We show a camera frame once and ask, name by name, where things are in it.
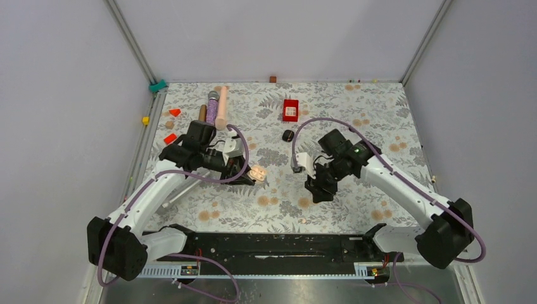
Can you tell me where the silver microphone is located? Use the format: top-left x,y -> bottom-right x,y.
161,173 -> 201,209

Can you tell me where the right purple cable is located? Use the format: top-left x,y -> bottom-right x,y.
291,117 -> 488,304

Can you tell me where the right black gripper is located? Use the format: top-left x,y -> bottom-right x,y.
305,157 -> 350,205

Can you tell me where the red small box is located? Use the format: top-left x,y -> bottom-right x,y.
282,99 -> 300,122

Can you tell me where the brown microphone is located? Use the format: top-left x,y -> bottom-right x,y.
198,104 -> 207,122

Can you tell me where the red flat block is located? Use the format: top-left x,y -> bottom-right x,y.
163,134 -> 177,145

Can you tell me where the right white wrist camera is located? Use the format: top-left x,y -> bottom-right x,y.
291,152 -> 315,179

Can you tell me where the purple glitter microphone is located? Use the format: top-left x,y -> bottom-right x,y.
205,91 -> 220,124

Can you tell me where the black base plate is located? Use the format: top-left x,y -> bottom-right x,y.
156,232 -> 403,277

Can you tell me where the red triangular block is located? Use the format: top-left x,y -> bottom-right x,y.
168,108 -> 181,117

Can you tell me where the pink microphone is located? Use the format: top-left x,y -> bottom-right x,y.
215,86 -> 228,130

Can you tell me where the beige earbud charging case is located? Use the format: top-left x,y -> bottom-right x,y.
247,165 -> 267,182

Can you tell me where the floral patterned table mat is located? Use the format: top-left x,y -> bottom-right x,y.
146,82 -> 431,234

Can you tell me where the slotted cable duct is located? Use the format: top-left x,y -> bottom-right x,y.
134,262 -> 382,280

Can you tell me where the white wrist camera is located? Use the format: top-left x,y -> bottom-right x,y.
222,136 -> 244,164
291,152 -> 315,179

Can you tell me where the black earbud case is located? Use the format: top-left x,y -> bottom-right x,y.
281,129 -> 295,143

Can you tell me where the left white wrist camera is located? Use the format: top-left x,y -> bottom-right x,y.
222,136 -> 244,164

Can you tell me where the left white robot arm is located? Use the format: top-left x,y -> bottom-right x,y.
87,120 -> 255,286

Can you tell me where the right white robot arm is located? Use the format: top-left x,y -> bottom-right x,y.
294,129 -> 475,269

